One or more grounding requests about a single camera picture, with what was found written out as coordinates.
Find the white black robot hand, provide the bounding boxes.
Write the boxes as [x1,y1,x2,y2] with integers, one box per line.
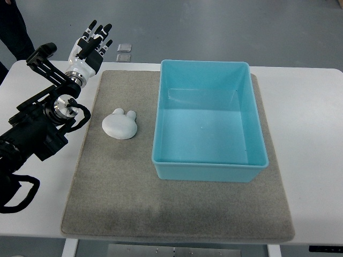
[66,20,113,84]

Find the white bunny toy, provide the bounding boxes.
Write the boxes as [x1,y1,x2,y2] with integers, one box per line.
[102,108,138,140]

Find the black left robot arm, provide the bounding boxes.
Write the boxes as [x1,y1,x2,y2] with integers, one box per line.
[1,43,91,175]

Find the blue plastic box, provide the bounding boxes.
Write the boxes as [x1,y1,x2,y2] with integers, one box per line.
[152,60,269,183]

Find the lower metal floor plate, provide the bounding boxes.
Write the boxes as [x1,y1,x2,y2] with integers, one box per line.
[116,54,131,63]

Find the person in dark clothes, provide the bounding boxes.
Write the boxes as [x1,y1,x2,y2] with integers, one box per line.
[0,0,36,86]

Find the grey felt mat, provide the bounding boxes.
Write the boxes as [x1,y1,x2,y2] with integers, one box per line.
[61,71,295,244]

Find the black table control panel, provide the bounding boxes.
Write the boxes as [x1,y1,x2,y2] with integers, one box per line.
[309,245,343,253]

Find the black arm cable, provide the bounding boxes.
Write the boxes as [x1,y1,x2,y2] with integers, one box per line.
[0,173,41,214]

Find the metal table base plate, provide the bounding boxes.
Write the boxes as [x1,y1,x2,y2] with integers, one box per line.
[107,244,242,257]

